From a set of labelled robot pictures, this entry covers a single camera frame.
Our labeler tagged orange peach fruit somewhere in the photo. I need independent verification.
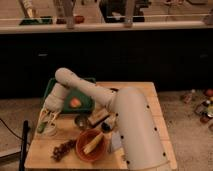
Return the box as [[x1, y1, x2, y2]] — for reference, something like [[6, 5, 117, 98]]
[[70, 97, 82, 108]]

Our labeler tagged yellow corn cob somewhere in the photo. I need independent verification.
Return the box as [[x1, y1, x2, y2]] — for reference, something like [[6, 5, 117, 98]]
[[83, 133, 104, 154]]

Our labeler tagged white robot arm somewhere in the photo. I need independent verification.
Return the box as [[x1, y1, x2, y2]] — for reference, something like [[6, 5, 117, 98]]
[[43, 68, 172, 171]]

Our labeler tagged green pepper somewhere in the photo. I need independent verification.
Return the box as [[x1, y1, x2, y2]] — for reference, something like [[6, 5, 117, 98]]
[[37, 122, 47, 134]]

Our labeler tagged green plastic tray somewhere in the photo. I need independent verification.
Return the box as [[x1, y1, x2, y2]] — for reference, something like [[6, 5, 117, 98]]
[[43, 77, 96, 114]]

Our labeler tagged grey blue cloth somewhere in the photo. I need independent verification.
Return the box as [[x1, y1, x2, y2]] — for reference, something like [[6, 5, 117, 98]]
[[108, 131, 122, 153]]

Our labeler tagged black stand post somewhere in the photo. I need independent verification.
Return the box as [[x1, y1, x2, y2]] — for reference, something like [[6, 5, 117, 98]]
[[19, 120, 29, 171]]

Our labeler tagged black round small object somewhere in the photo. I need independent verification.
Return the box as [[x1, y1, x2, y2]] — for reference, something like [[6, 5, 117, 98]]
[[101, 122, 112, 132]]

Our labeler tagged orange clay bowl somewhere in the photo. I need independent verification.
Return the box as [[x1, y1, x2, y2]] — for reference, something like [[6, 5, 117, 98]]
[[75, 129, 107, 162]]

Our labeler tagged wooden block brush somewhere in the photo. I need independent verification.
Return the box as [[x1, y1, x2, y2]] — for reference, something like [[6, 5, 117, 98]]
[[88, 109, 109, 127]]

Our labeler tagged small metal cup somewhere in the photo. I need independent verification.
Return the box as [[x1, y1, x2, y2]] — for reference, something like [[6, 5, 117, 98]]
[[74, 115, 88, 130]]

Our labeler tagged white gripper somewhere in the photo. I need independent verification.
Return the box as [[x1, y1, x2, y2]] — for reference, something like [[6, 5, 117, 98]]
[[39, 83, 70, 126]]

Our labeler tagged bunch of dark grapes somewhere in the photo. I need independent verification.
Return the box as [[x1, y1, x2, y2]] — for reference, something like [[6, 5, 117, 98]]
[[52, 140, 76, 162]]

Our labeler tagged white paper cup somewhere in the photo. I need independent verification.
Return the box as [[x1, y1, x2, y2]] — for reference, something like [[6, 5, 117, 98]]
[[40, 121, 57, 136]]

